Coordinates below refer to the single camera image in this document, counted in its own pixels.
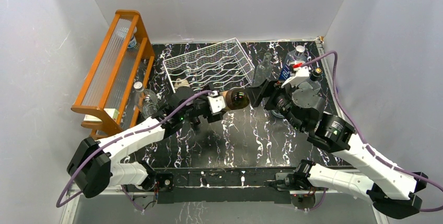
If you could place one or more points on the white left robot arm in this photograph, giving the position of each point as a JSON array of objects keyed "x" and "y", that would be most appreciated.
[{"x": 97, "y": 165}]

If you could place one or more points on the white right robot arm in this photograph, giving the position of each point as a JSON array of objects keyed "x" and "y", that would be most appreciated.
[{"x": 389, "y": 191}]

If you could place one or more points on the clear bottle silver cap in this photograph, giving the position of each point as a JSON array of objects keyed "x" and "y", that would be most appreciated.
[{"x": 146, "y": 100}]

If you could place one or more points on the white wire wine rack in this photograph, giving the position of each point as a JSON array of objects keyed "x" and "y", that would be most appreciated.
[{"x": 224, "y": 65}]

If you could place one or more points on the dark wine bottle brown label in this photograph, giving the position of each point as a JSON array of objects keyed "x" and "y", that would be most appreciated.
[{"x": 235, "y": 99}]

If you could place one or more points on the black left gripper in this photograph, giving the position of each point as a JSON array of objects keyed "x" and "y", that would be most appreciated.
[{"x": 213, "y": 117}]

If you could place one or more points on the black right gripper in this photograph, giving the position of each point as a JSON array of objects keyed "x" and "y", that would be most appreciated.
[{"x": 257, "y": 93}]

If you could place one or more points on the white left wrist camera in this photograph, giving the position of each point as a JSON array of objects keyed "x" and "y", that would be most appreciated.
[{"x": 217, "y": 101}]

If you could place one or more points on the round clear bottle white cap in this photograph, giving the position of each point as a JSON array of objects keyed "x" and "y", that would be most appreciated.
[{"x": 277, "y": 114}]

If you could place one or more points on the orange wooden shelf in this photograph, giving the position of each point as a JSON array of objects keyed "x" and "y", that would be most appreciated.
[{"x": 107, "y": 97}]

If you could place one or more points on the aluminium frame rail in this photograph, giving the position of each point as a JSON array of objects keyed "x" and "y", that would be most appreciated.
[{"x": 221, "y": 196}]

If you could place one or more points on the square clear bottle black cap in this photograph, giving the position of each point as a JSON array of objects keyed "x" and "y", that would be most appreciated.
[{"x": 313, "y": 81}]

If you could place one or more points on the plastic water bottle on shelf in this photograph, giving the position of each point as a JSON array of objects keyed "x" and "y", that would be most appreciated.
[{"x": 123, "y": 32}]

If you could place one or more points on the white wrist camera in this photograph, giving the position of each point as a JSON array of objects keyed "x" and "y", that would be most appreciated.
[
  {"x": 217, "y": 101},
  {"x": 294, "y": 74}
]

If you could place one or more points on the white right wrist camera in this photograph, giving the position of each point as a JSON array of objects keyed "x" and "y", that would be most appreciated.
[{"x": 294, "y": 74}]

